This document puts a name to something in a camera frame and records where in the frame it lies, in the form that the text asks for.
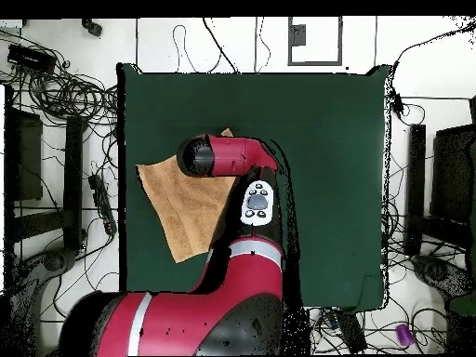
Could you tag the tan terry towel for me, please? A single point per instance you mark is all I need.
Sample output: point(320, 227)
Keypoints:
point(186, 204)

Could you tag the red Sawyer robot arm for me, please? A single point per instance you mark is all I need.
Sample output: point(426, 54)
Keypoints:
point(223, 297)

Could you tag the dark flat panel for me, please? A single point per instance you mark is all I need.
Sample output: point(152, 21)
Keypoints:
point(28, 156)

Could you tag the dark green table cloth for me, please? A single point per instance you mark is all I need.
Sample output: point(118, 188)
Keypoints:
point(334, 186)

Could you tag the black power strip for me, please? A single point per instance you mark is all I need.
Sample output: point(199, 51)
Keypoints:
point(102, 202)

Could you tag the black upright bar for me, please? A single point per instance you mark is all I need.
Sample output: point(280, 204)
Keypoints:
point(415, 186)
point(73, 178)

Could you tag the small dark grey block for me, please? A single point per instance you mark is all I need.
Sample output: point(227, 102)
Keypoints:
point(298, 35)

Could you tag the black adaptor box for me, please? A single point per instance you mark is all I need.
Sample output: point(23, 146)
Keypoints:
point(349, 331)

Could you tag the dark speckled monitor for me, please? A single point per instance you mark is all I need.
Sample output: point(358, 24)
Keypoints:
point(452, 174)

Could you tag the purple object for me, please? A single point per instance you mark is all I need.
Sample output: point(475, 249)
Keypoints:
point(404, 335)

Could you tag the small black object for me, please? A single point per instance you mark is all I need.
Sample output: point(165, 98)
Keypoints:
point(93, 28)

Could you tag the dark green round object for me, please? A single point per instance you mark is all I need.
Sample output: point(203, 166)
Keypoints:
point(463, 305)

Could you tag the black rectangular box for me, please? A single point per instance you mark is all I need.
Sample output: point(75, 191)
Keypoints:
point(29, 57)

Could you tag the grey rectangular frame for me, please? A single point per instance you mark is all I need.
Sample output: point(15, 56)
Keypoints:
point(314, 63)

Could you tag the dark grey pedestal leg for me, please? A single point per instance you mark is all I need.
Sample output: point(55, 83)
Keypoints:
point(438, 271)
point(55, 260)

